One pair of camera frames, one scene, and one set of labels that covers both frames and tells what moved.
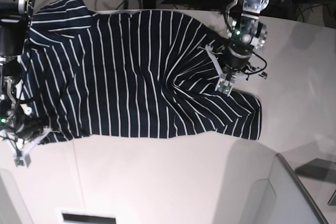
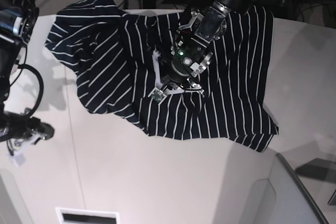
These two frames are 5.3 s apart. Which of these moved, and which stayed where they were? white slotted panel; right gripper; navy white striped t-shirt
Moved: right gripper; navy white striped t-shirt
Stayed: white slotted panel
